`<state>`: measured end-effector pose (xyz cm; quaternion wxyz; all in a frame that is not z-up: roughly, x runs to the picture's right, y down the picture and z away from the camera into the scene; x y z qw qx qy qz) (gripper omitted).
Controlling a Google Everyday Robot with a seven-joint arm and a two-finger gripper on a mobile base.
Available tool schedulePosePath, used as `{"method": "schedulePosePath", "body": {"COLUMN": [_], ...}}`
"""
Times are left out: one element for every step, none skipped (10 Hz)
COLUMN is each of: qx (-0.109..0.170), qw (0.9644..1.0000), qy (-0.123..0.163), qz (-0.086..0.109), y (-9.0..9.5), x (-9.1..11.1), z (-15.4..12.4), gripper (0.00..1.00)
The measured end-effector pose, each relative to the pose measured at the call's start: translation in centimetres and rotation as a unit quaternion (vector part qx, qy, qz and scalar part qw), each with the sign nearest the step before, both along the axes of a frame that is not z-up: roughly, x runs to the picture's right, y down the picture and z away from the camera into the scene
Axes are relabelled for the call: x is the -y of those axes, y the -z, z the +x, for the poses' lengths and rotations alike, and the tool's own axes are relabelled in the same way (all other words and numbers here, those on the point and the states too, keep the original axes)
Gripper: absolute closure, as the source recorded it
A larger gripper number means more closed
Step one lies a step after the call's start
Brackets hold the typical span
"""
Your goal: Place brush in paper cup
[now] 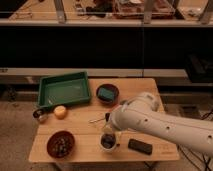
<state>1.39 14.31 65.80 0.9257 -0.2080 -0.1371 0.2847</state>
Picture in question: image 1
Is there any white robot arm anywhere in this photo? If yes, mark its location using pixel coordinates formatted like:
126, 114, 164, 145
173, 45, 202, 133
107, 92, 213, 157

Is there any small metal measuring cup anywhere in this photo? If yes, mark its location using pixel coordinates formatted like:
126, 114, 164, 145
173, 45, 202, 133
33, 109, 48, 123

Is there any black rectangular block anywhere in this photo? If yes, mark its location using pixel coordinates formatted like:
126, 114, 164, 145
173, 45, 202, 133
128, 139, 153, 155

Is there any wooden table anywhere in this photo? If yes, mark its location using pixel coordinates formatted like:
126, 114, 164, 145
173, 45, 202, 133
29, 78, 179, 163

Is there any dark brown bowl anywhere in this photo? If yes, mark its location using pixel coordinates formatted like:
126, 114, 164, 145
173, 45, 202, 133
47, 131, 75, 158

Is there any dark bowl with sponge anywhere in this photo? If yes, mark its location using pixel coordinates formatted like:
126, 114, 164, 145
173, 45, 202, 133
96, 84, 119, 104

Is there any teal sponge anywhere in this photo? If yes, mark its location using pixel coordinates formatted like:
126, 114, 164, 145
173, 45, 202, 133
98, 88, 114, 100

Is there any green plastic tray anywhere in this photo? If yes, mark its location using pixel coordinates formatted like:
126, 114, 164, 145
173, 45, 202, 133
38, 72, 91, 108

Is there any brush with metal handle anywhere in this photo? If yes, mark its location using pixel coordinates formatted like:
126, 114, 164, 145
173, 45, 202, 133
89, 113, 110, 123

